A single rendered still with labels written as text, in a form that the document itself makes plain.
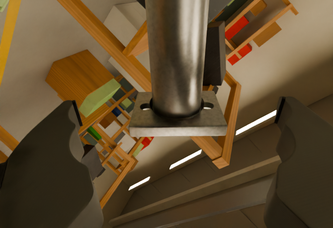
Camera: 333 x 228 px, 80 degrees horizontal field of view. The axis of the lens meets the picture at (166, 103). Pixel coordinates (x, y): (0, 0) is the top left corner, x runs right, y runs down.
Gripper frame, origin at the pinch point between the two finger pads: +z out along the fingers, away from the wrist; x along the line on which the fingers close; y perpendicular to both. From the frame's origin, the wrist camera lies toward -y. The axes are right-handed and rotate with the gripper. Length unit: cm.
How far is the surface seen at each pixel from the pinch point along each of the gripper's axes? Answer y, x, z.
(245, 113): 380, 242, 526
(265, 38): 129, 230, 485
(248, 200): 262, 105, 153
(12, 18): 19, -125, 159
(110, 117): 306, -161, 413
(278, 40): 144, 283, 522
